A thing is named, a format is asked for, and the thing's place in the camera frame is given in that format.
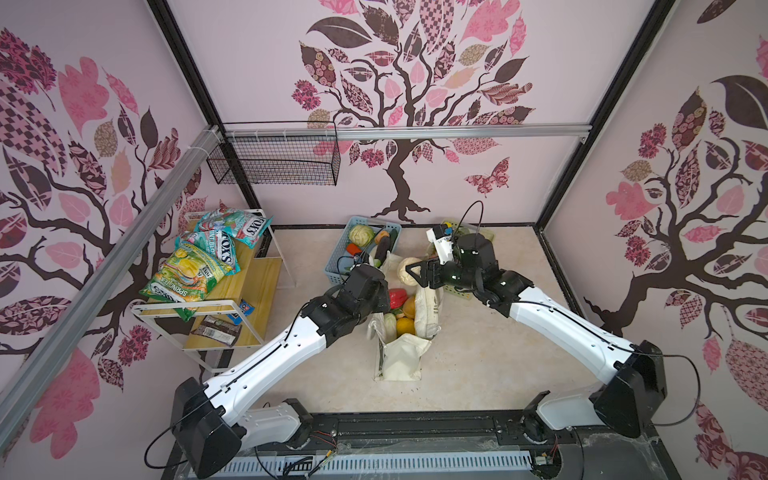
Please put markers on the cream pear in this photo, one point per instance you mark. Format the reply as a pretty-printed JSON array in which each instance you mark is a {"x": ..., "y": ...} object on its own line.
[{"x": 409, "y": 270}]

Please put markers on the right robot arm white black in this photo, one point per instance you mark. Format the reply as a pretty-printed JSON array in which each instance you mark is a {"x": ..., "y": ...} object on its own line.
[{"x": 630, "y": 377}]

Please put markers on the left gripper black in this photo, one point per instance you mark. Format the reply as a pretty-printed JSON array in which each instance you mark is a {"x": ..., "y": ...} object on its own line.
[{"x": 383, "y": 302}]

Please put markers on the green yellow snack bag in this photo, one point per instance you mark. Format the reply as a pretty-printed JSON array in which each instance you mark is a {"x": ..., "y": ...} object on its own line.
[{"x": 187, "y": 276}]

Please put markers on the white wooden shelf rack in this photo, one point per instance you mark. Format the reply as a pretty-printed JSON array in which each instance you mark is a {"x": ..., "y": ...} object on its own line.
[{"x": 202, "y": 329}]

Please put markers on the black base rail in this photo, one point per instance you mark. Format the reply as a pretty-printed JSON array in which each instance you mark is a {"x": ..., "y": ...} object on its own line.
[{"x": 576, "y": 453}]

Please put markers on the wrinkled yellow orange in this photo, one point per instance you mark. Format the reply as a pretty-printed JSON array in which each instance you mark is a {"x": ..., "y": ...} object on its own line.
[{"x": 405, "y": 325}]

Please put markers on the Fox's candy bag upper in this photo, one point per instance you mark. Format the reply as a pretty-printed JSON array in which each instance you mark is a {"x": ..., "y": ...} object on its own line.
[{"x": 243, "y": 226}]

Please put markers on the black wire wall basket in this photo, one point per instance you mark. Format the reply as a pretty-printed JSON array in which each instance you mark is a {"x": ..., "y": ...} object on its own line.
[{"x": 279, "y": 154}]

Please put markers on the blue snack packet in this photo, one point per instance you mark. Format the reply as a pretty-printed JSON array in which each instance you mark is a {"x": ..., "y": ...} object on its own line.
[{"x": 245, "y": 309}]

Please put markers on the green plastic basket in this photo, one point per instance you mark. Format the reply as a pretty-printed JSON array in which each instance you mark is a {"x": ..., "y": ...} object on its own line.
[{"x": 463, "y": 262}]

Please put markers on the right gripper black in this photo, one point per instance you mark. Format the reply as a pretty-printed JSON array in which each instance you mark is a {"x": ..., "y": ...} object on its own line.
[{"x": 429, "y": 266}]

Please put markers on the blue plastic basket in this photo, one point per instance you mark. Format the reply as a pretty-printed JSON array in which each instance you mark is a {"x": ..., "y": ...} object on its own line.
[{"x": 341, "y": 262}]

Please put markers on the orange carrot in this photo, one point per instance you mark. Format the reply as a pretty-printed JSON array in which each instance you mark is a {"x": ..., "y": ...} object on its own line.
[{"x": 353, "y": 249}]

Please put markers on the cream canvas grocery tote bag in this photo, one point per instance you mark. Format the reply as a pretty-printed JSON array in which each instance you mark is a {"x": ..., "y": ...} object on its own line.
[{"x": 401, "y": 360}]

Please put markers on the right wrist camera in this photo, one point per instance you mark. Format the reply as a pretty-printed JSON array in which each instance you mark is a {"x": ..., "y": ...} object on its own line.
[{"x": 441, "y": 237}]

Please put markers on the white radish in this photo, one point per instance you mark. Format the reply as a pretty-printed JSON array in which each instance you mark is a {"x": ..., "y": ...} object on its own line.
[{"x": 390, "y": 327}]

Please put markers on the red bell pepper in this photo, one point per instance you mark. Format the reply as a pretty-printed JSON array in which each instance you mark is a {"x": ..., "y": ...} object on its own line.
[{"x": 397, "y": 298}]

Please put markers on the green cabbage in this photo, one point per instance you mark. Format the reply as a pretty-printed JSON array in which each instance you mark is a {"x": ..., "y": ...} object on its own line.
[{"x": 361, "y": 235}]

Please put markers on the white slotted cable duct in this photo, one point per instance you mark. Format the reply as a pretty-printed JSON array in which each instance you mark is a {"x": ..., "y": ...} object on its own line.
[{"x": 388, "y": 464}]

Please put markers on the Fox's candy bag lower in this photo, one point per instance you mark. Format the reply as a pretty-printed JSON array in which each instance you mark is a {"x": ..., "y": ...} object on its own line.
[{"x": 216, "y": 243}]

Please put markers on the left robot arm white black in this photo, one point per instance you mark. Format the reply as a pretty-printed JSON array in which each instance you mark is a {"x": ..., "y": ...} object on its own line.
[{"x": 214, "y": 421}]

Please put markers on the purple eggplant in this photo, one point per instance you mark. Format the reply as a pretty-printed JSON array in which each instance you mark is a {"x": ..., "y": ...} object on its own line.
[{"x": 382, "y": 249}]

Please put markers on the fox's candy bag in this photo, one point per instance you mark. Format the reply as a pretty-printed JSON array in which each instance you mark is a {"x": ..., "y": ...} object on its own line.
[
  {"x": 243, "y": 226},
  {"x": 216, "y": 243}
]

